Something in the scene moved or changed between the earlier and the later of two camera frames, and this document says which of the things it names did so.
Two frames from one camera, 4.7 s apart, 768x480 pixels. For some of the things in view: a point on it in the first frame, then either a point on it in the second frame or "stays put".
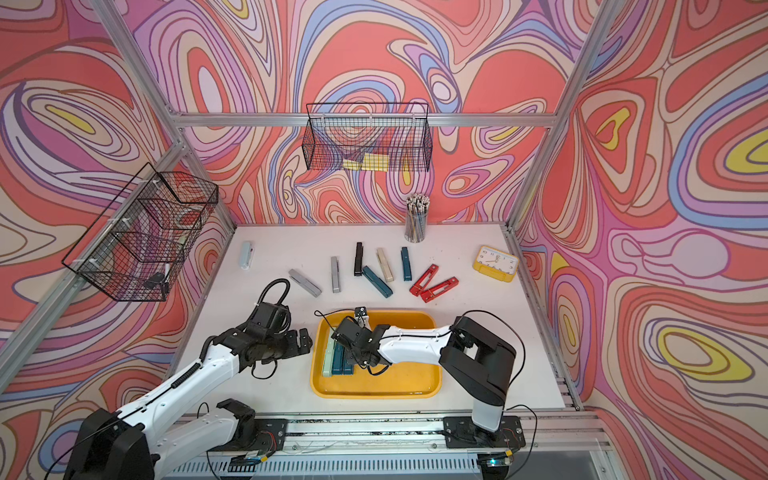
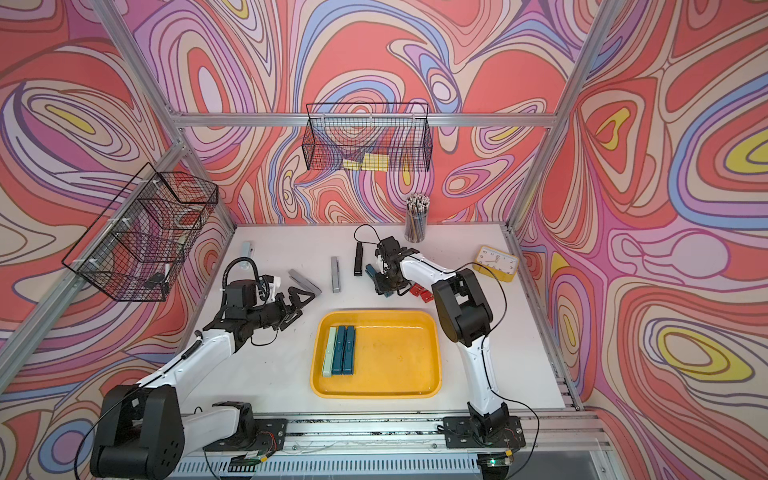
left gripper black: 295,347 to 282,310
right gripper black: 353,355 to 382,287
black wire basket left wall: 138,248 stays put
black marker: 358,271 stays put
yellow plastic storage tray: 398,381 stays put
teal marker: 338,359 stays put
